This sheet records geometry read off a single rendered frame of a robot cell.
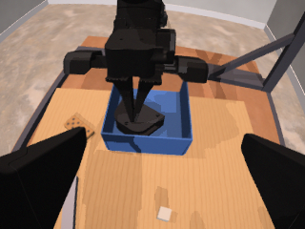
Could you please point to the orange domino tile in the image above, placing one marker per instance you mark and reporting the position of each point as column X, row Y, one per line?
column 74, row 122

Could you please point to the blue open-top tray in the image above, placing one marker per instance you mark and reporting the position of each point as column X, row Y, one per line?
column 173, row 138

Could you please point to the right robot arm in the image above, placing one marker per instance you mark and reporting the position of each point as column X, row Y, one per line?
column 135, row 51

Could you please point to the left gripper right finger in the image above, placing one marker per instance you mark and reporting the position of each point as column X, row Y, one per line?
column 279, row 176

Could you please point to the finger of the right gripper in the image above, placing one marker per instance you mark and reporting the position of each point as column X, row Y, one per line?
column 125, row 87
column 144, row 87

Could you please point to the light grey flat bar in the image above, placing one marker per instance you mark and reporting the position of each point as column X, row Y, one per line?
column 69, row 207

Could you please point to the light orange flat board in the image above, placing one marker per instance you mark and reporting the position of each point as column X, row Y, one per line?
column 210, row 187

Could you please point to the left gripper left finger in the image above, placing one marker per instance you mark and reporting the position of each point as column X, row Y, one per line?
column 35, row 180

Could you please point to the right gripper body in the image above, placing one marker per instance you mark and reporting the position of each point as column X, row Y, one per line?
column 191, row 69

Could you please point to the small beige cube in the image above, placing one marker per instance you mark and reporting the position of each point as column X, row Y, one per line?
column 164, row 214

